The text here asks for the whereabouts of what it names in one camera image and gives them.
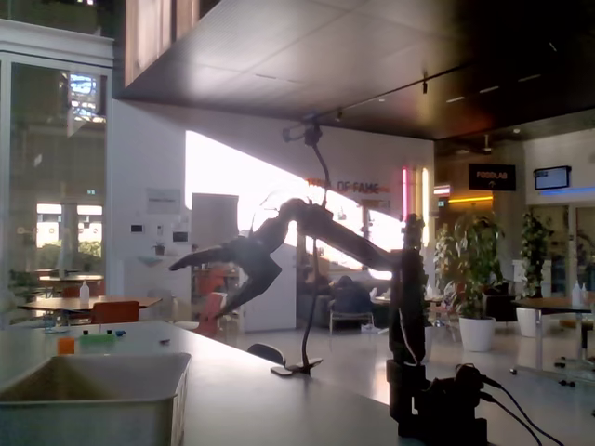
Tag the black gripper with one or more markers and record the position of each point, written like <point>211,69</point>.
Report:
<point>245,258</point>

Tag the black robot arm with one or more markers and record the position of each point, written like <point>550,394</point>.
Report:
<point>406,302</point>

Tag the green flat block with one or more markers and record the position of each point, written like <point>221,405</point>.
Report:
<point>97,339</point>

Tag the orange block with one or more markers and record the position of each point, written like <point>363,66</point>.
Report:
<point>66,346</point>

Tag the white plastic bin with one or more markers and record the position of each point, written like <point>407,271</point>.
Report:
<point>93,409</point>

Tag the red chair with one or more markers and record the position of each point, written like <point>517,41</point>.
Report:
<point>209,323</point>

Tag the white partition cabinet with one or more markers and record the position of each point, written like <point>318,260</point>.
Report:
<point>279,306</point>

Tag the small potted shelf plant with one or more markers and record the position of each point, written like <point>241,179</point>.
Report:
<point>159,248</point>

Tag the black chair back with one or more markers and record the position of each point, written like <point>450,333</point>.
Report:
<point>266,353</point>

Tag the black gooseneck clamp holder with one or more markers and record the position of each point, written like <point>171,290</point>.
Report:
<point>310,302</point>

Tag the orange chair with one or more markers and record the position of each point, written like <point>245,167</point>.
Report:
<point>115,312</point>

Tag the white squeeze bottle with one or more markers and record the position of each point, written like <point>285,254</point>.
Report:
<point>84,293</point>

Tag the wooden cafe table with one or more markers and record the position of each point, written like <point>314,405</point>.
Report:
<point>70,304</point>

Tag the webcam on gooseneck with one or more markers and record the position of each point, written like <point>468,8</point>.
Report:
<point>302,132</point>

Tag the light blue flat piece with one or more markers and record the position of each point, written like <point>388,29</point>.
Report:
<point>56,331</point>

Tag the dark climbing plant column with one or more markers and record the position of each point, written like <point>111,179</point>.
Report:
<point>413,232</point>

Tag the pink neon tube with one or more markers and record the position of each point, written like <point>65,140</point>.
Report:
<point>405,195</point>

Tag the white light tube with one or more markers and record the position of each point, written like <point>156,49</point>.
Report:
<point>425,204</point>

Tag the large leafy potted plant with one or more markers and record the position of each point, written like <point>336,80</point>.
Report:
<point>474,265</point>

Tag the black foodlab sign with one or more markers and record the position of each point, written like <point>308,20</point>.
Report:
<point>492,177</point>

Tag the tall plant in white pot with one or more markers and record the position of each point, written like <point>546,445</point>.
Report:
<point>534,251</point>

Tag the dark wooden table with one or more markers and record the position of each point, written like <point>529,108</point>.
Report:
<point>553,304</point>

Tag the clear bottle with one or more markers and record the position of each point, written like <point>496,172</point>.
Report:
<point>576,293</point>

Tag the white wall poster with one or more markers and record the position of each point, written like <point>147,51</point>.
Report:
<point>163,200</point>

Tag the wall monitor screen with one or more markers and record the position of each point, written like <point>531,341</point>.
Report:
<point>551,179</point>

